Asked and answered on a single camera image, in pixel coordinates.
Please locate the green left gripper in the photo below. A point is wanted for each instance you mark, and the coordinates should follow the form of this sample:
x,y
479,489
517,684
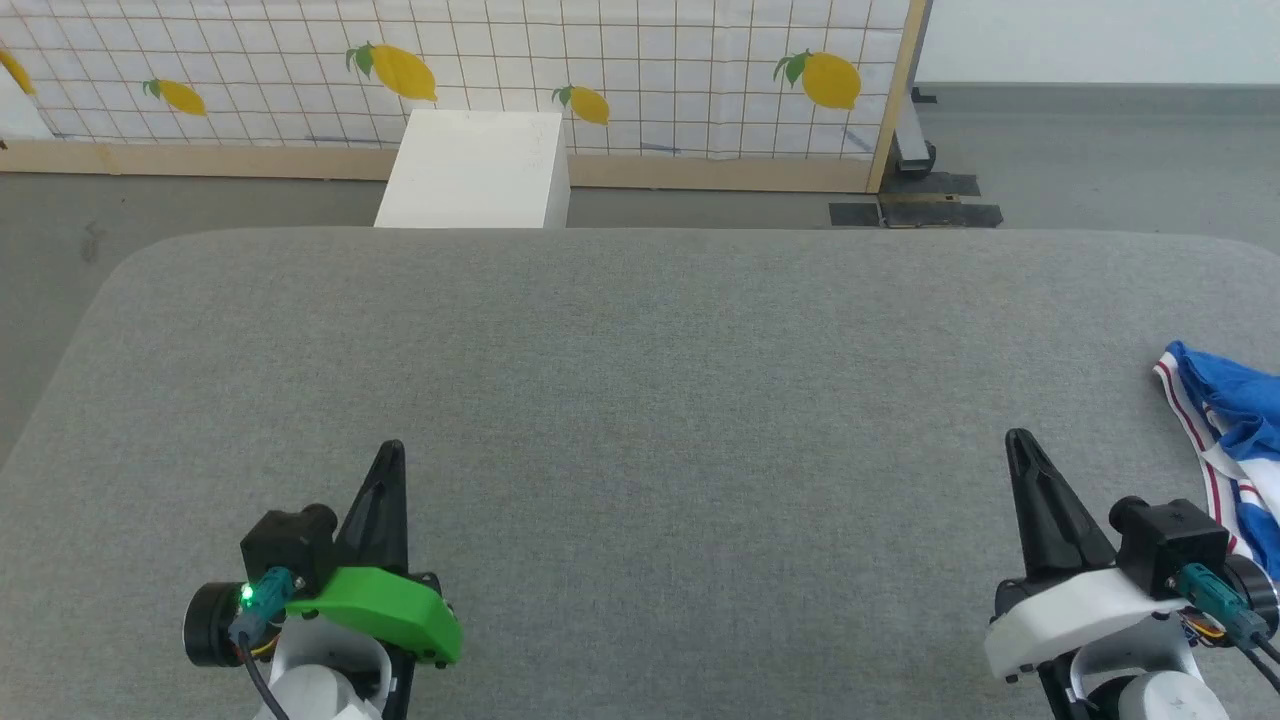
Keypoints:
x,y
400,610

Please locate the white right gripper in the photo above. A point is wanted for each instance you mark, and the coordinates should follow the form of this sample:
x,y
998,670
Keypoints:
x,y
1070,620

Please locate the blue basketball jersey white trim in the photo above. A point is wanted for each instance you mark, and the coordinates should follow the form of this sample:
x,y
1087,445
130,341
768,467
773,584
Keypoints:
x,y
1245,420

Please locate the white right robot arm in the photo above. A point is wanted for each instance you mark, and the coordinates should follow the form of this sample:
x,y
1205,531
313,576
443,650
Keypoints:
x,y
1150,695

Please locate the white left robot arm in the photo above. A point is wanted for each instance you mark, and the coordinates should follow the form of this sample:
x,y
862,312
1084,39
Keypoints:
x,y
320,685

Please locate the grey fabric sofa cushion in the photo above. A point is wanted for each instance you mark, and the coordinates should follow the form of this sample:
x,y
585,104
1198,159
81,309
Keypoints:
x,y
640,420

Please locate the long black floor mat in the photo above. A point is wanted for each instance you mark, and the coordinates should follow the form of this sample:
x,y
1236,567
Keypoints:
x,y
945,214

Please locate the short black floor mat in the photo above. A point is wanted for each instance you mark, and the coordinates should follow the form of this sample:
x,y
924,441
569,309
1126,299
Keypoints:
x,y
935,184

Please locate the small black floor patch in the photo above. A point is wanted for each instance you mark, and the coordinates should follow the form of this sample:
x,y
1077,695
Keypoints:
x,y
855,214

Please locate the white rectangular box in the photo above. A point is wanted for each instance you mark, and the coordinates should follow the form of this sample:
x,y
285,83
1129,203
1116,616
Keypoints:
x,y
475,170

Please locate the metal partition foot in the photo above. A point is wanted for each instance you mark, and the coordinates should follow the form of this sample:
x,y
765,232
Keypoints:
x,y
915,140

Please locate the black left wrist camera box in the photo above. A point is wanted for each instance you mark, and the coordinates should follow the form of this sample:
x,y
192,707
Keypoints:
x,y
285,545

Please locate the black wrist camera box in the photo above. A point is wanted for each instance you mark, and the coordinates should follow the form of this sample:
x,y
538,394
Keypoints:
x,y
1170,545
285,545

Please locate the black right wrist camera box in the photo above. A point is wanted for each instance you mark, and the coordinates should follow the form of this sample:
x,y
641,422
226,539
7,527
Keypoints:
x,y
1170,545

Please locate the lemon print partition wooden frame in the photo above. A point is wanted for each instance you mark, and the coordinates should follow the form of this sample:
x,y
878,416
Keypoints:
x,y
300,60

